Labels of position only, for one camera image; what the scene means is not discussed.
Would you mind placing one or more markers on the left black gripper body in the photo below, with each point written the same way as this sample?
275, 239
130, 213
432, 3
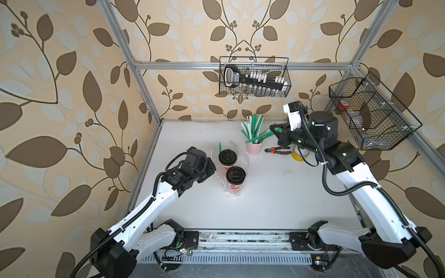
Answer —
205, 169

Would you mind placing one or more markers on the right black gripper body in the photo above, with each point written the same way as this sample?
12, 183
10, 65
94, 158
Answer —
301, 138

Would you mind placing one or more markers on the red paper cup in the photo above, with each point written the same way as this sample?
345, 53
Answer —
227, 158
235, 177

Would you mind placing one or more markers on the clear plastic carrier bag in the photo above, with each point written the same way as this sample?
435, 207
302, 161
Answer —
242, 161

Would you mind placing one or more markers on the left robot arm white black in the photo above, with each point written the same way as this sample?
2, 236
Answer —
114, 252

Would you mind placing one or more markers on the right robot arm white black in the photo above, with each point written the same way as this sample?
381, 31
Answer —
393, 239

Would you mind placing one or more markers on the yellow tape roll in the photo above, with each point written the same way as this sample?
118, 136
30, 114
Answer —
299, 154

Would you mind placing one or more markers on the orange black pliers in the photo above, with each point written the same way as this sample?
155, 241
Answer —
279, 150

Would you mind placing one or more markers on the green white wrapped straws bundle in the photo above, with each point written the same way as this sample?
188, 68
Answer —
251, 128

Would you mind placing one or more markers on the pink straw holder cup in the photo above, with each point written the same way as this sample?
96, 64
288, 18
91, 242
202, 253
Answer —
254, 148

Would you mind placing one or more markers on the black socket wrench set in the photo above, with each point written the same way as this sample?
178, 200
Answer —
232, 77

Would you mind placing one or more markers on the black wire basket right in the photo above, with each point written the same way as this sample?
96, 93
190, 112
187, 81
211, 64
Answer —
378, 118

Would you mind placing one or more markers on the black wire basket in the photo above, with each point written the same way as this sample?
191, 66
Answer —
378, 118
271, 66

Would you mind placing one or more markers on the black wire basket rear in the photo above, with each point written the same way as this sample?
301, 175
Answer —
271, 66

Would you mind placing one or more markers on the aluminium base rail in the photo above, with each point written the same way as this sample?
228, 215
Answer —
243, 241

